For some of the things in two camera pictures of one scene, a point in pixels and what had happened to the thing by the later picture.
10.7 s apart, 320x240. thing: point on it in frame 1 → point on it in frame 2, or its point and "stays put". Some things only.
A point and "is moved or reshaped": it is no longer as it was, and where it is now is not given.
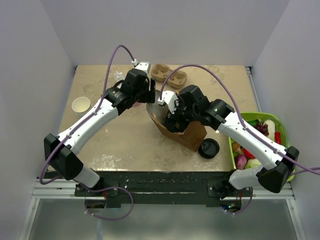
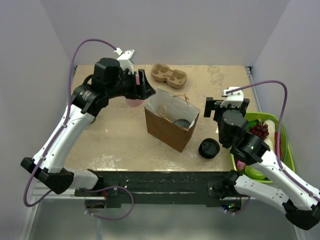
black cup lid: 208,148 stays put
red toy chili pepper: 277,137 stays put
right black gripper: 170,120 → 211,104
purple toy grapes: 263,128 stays put
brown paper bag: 193,139 is moved or reshaped
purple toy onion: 241,161 stays put
